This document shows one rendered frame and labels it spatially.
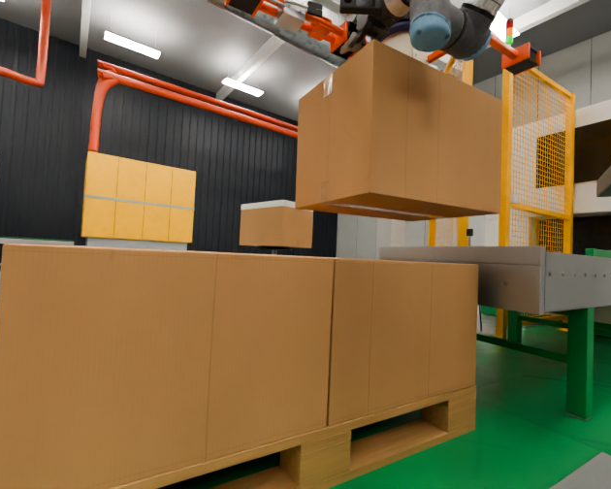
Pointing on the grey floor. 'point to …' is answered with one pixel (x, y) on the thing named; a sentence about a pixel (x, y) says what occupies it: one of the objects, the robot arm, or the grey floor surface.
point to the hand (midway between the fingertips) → (340, 39)
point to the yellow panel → (137, 204)
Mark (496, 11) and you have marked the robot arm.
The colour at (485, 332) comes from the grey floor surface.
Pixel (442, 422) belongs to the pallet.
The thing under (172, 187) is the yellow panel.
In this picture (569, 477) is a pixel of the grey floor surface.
